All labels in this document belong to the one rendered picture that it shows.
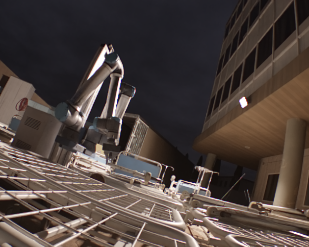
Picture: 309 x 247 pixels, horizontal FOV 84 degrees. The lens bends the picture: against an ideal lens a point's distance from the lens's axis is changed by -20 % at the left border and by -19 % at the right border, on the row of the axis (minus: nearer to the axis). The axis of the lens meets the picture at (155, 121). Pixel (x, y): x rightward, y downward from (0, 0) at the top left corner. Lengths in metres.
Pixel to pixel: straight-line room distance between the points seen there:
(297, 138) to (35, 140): 5.84
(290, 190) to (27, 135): 5.57
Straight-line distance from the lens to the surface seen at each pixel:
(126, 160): 3.43
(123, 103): 2.30
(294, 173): 5.90
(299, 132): 6.22
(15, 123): 3.55
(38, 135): 2.06
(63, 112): 1.71
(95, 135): 2.28
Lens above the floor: 0.60
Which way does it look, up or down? 16 degrees up
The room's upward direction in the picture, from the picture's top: 19 degrees clockwise
